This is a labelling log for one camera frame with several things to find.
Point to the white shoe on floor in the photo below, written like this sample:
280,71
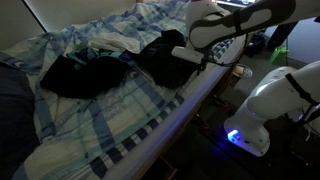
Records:
242,71

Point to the wooden bed frame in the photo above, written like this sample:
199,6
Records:
199,150

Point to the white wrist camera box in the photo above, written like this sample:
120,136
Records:
187,54

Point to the dark blue denim pants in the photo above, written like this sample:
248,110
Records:
165,69

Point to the white cloth garment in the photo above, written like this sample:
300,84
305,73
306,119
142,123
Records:
115,42

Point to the green container on floor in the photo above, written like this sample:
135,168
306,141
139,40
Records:
279,55

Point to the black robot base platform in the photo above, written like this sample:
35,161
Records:
290,156

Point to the blue checkered bed sheet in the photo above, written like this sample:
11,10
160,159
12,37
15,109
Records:
75,134

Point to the dark garment on bed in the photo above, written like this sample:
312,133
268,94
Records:
70,79

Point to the teal and navy garment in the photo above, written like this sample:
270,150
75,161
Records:
86,55

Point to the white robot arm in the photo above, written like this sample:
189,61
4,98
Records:
281,88

